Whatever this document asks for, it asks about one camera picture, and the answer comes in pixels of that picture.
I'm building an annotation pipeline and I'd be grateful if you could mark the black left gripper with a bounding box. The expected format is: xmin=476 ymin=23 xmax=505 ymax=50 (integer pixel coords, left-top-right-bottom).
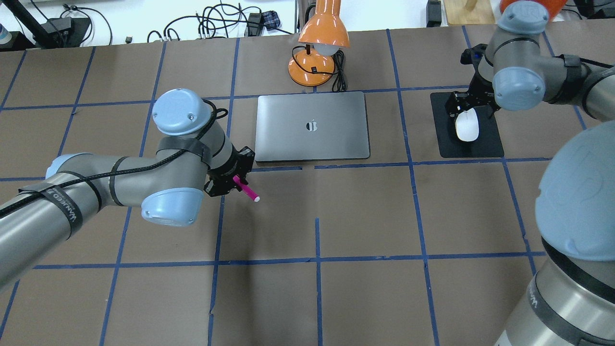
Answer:
xmin=204 ymin=147 xmax=255 ymax=197

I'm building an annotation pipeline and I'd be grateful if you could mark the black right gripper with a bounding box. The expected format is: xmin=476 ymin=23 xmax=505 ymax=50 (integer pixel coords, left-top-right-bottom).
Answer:
xmin=444 ymin=72 xmax=501 ymax=118

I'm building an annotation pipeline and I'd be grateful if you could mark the pink highlighter pen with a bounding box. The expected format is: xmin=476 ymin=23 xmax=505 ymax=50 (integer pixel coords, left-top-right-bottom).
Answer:
xmin=233 ymin=175 xmax=260 ymax=202

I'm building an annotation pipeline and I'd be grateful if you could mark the white computer mouse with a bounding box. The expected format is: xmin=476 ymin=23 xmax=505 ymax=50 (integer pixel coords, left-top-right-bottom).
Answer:
xmin=454 ymin=108 xmax=480 ymax=142

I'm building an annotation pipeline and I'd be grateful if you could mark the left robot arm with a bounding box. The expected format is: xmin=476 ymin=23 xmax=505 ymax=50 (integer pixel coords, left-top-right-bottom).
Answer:
xmin=0 ymin=88 xmax=255 ymax=290

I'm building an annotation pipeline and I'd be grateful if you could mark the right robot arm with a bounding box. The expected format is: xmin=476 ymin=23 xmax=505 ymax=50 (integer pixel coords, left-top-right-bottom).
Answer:
xmin=444 ymin=0 xmax=615 ymax=346

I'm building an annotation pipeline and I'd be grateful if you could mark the black mousepad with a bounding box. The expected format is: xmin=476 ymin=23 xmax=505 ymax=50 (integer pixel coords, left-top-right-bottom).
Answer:
xmin=430 ymin=92 xmax=504 ymax=158

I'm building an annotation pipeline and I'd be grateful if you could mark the wooden stand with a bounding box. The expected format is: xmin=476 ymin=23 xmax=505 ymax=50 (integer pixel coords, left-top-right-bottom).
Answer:
xmin=442 ymin=0 xmax=495 ymax=26

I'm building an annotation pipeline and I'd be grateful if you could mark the silver laptop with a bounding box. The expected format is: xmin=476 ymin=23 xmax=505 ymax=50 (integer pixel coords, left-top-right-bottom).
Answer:
xmin=255 ymin=91 xmax=370 ymax=162

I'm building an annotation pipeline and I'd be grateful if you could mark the orange desk lamp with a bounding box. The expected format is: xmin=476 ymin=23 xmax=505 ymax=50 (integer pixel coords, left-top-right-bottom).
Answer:
xmin=288 ymin=0 xmax=350 ymax=92

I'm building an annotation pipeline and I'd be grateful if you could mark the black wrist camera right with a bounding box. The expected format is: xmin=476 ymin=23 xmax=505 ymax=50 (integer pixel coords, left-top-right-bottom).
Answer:
xmin=460 ymin=43 xmax=488 ymax=66

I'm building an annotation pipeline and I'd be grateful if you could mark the black lamp power cable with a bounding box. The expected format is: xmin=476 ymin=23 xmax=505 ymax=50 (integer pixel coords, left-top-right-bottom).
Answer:
xmin=291 ymin=44 xmax=347 ymax=93

